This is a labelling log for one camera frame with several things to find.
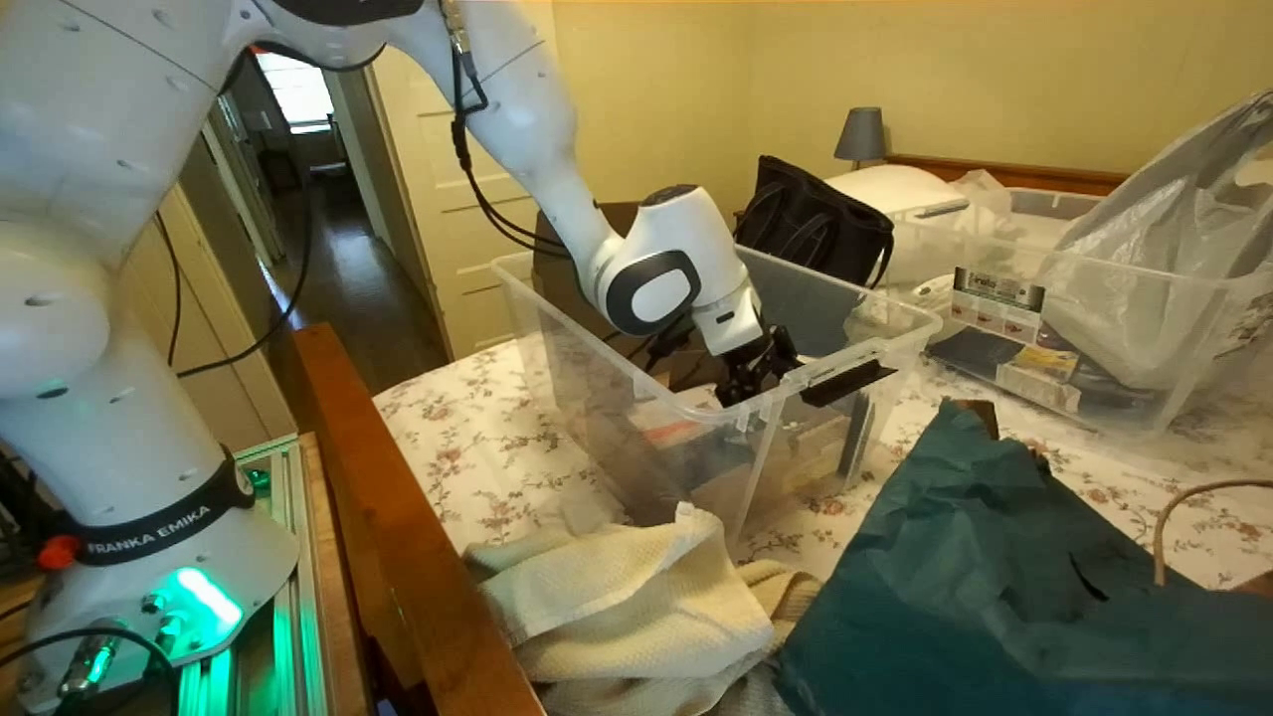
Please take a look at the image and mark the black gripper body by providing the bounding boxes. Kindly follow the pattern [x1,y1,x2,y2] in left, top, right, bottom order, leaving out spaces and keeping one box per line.
[715,327,800,406]

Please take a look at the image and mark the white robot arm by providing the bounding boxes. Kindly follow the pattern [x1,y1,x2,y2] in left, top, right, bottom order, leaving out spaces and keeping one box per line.
[0,0,778,716]

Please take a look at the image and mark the clear plastic storage box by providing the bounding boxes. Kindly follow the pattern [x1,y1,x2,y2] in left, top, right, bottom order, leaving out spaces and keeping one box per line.
[492,245,938,532]

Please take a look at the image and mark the black tote bag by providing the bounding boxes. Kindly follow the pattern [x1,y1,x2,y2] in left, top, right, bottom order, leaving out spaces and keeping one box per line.
[738,155,897,286]

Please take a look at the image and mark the white pillow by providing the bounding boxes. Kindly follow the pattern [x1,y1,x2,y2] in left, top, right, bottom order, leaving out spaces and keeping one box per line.
[833,164,973,219]

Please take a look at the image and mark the grey lamp shade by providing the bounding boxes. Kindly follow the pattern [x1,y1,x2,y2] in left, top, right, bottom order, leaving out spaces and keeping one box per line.
[837,106,886,168]

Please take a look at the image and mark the cream towel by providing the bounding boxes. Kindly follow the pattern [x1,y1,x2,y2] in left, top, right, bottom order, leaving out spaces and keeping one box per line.
[469,500,821,716]

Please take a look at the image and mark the floral bed sheet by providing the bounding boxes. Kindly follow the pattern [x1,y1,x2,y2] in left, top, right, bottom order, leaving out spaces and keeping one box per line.
[373,342,1273,590]

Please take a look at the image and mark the white panel door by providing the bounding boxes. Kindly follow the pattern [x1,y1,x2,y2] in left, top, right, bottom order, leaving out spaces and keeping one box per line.
[369,46,536,357]

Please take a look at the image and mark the teal fabric bag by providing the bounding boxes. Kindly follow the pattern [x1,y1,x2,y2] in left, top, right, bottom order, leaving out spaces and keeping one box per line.
[778,400,1273,716]

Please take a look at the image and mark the wooden headboard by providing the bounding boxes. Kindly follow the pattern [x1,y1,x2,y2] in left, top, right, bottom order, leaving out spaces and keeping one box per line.
[892,155,1125,195]

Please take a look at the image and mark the wooden bed footboard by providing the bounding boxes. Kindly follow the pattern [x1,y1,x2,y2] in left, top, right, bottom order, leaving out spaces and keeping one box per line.
[278,327,544,716]

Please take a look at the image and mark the clear plastic bag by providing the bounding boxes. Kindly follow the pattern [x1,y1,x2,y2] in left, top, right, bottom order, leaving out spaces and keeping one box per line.
[1041,97,1273,390]

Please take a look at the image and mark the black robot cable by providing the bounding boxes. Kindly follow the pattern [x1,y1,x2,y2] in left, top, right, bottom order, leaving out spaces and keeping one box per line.
[152,0,591,380]

